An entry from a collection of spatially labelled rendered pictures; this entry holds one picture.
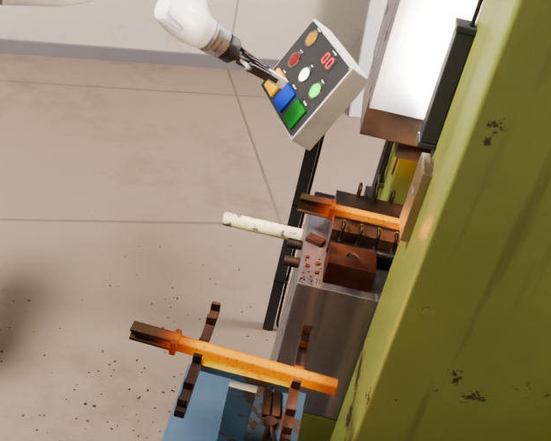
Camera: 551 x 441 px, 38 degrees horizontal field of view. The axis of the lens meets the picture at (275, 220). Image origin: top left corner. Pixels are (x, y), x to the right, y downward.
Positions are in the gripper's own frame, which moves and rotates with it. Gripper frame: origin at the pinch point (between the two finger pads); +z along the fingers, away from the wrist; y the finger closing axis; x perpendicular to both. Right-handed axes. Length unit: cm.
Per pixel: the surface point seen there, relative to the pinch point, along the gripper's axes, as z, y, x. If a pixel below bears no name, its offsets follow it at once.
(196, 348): -27, 85, -36
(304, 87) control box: 13.2, -5.3, 1.2
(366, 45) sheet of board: 142, -177, -1
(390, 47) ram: -20, 58, 33
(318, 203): 4.9, 45.8, -9.8
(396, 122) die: -3, 57, 21
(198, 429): -10, 85, -57
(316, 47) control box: 13.2, -14.8, 11.5
